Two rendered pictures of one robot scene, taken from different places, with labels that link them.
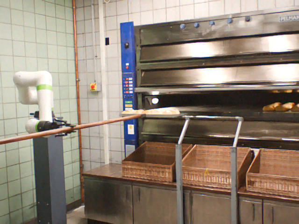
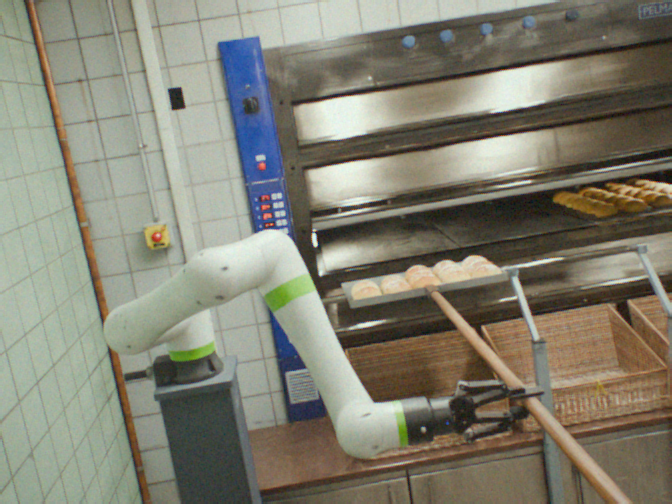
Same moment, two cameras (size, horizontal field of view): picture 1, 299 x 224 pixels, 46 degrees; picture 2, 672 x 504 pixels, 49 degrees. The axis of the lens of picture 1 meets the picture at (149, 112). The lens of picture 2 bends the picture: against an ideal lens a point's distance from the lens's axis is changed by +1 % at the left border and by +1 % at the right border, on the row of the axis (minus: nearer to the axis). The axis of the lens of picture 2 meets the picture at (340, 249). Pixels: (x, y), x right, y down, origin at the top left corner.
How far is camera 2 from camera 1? 206 cm
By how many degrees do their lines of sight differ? 32
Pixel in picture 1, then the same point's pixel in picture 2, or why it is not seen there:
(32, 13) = not seen: outside the picture
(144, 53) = (306, 122)
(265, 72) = (621, 134)
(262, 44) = (610, 71)
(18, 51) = not seen: outside the picture
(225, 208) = (659, 455)
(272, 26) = (625, 29)
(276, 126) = (651, 246)
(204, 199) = (608, 451)
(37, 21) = not seen: outside the picture
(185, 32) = (418, 58)
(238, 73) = (560, 145)
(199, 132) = (485, 295)
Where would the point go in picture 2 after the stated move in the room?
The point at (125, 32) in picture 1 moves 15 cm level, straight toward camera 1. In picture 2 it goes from (241, 68) to (261, 63)
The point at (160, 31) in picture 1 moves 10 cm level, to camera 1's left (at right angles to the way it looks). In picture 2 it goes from (345, 60) to (324, 63)
